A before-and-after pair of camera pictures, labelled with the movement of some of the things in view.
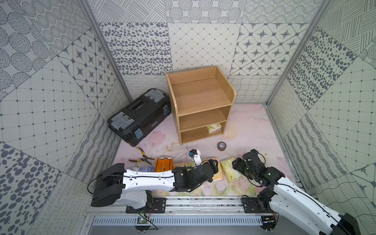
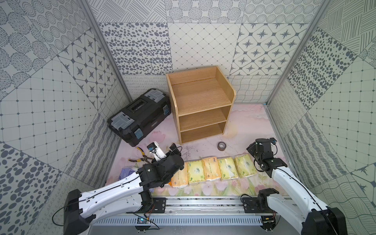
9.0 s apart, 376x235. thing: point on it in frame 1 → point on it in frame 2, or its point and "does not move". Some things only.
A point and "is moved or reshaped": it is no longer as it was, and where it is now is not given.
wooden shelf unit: [202, 99] does not move
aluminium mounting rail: [188, 205] does not move
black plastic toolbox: [129, 125] does not move
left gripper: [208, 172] → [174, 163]
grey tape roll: [221, 146] does not move
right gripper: [237, 164] → [251, 148]
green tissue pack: [214, 128] is moved or reshaped
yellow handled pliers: [145, 158] does not move
